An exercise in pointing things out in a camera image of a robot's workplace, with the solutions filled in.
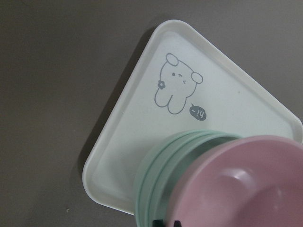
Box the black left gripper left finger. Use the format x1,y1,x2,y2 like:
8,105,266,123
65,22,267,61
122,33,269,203
152,219,165,227

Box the cream rectangular tray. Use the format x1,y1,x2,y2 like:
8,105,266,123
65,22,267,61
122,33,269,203
82,20,303,214

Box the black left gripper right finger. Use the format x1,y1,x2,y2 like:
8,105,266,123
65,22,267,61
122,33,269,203
174,220,181,227

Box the green stacked bowls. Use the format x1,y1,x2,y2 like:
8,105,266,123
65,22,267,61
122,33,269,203
134,130,240,227

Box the small pink bowl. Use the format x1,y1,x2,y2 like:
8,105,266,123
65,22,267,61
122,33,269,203
165,136,303,227

